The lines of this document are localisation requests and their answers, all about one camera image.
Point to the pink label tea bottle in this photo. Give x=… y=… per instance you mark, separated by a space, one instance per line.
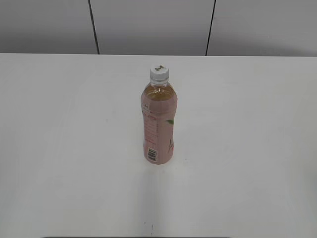
x=158 y=104

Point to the white bottle cap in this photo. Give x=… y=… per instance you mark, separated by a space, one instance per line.
x=159 y=71

